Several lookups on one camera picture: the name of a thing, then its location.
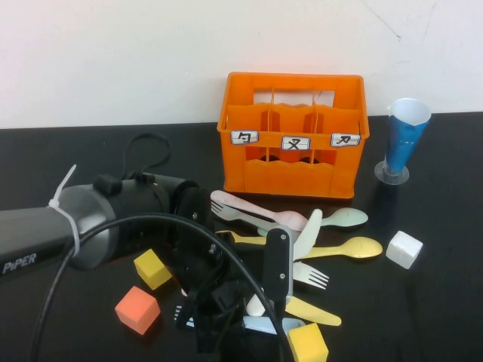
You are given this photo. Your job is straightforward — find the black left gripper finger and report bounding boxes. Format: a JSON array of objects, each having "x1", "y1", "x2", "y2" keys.
[
  {"x1": 209, "y1": 284, "x2": 245, "y2": 320},
  {"x1": 192, "y1": 324, "x2": 242, "y2": 362}
]

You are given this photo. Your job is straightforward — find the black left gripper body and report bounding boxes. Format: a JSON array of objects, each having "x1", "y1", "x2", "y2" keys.
[{"x1": 171, "y1": 225, "x2": 265, "y2": 299}]

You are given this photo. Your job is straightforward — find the light blue plastic fork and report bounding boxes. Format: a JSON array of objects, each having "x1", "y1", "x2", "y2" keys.
[{"x1": 173, "y1": 304, "x2": 305, "y2": 336}]

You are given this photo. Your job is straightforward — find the white plastic fork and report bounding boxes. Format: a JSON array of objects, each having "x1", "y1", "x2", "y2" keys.
[{"x1": 292, "y1": 260, "x2": 330, "y2": 290}]

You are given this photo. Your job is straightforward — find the pale white plastic knife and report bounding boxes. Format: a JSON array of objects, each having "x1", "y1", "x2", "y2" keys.
[{"x1": 245, "y1": 208, "x2": 324, "y2": 318}]

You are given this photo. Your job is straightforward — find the orange plastic cutlery holder crate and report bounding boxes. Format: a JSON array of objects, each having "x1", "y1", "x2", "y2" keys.
[{"x1": 217, "y1": 71, "x2": 370, "y2": 200}]

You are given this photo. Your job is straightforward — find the yellow plastic fork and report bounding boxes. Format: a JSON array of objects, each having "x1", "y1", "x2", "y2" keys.
[{"x1": 217, "y1": 229, "x2": 267, "y2": 245}]

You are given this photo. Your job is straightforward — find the grey plastic fork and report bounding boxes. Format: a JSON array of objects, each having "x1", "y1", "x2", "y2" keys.
[{"x1": 210, "y1": 199, "x2": 280, "y2": 235}]

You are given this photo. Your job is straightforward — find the yellow foam cube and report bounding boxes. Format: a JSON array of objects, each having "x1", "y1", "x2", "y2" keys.
[
  {"x1": 287, "y1": 321, "x2": 329, "y2": 361},
  {"x1": 134, "y1": 247, "x2": 174, "y2": 291}
]

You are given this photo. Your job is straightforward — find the orange foam cube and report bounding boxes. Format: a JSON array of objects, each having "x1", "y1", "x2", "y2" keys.
[{"x1": 114, "y1": 285, "x2": 162, "y2": 336}]

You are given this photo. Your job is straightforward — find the pink plastic spoon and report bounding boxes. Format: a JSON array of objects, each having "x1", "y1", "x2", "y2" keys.
[{"x1": 210, "y1": 190, "x2": 309, "y2": 232}]

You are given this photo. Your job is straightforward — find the yellow plastic knife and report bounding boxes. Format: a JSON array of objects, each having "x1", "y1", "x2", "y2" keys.
[{"x1": 285, "y1": 296, "x2": 343, "y2": 327}]

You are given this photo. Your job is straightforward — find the white label spoon character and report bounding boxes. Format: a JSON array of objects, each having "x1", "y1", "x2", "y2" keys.
[{"x1": 230, "y1": 130, "x2": 260, "y2": 146}]

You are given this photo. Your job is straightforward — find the yellow plastic spoon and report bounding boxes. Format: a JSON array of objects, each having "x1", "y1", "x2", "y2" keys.
[{"x1": 297, "y1": 236, "x2": 383, "y2": 262}]

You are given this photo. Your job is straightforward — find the white label fork character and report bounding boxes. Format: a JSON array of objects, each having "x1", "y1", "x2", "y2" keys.
[{"x1": 281, "y1": 136, "x2": 312, "y2": 151}]

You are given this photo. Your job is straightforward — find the mint green plastic spoon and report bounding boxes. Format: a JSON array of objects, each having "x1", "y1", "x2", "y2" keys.
[{"x1": 257, "y1": 207, "x2": 369, "y2": 237}]

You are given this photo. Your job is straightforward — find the white zip tie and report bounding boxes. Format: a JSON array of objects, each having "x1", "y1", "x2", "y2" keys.
[{"x1": 48, "y1": 164, "x2": 82, "y2": 257}]

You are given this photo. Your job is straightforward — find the white label knife character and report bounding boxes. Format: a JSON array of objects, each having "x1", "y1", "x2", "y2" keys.
[{"x1": 331, "y1": 132, "x2": 361, "y2": 148}]

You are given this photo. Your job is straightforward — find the white foam cube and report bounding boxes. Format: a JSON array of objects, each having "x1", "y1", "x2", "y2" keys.
[{"x1": 385, "y1": 230, "x2": 424, "y2": 270}]

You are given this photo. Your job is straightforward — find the blue cone cup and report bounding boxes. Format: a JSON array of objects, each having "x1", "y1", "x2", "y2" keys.
[{"x1": 374, "y1": 98, "x2": 432, "y2": 186}]

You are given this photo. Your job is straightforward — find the blue paper cone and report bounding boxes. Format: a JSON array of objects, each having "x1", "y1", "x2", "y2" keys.
[{"x1": 388, "y1": 98, "x2": 432, "y2": 176}]

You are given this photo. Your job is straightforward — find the thick black cable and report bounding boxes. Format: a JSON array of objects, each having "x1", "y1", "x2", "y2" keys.
[{"x1": 29, "y1": 213, "x2": 299, "y2": 362}]

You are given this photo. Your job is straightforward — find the thin black looped cable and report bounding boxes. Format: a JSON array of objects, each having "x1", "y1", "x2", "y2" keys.
[{"x1": 94, "y1": 132, "x2": 171, "y2": 195}]

